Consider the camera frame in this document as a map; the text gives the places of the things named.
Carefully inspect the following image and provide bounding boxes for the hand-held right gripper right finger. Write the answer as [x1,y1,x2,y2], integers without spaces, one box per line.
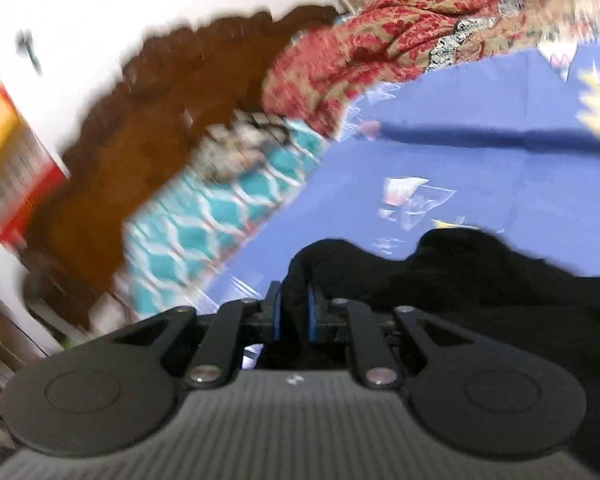
[307,287,474,389]

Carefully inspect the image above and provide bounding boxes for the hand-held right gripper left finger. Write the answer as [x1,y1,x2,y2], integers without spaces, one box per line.
[112,282,283,389]

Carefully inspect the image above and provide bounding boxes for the black pants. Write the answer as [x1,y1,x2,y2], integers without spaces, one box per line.
[282,227,600,461]

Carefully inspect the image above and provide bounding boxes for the teal patterned sheet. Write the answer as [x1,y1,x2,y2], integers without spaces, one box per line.
[122,110,331,323]

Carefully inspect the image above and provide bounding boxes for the crumpled floral cloth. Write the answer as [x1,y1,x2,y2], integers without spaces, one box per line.
[195,110,291,181]

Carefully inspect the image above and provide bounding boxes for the blue printed bedsheet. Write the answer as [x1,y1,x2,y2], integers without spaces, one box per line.
[195,40,600,321]

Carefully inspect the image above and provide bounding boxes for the carved wooden headboard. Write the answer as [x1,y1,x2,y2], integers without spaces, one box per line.
[22,5,341,328]

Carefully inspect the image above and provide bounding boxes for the red patterned blanket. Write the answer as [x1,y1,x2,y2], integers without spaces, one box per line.
[261,0,600,138]

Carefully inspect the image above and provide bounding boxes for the cluttered shelf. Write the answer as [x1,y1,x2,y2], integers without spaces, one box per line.
[0,280,46,411]

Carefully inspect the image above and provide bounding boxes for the red and yellow wall poster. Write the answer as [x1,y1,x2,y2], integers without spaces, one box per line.
[0,52,71,253]

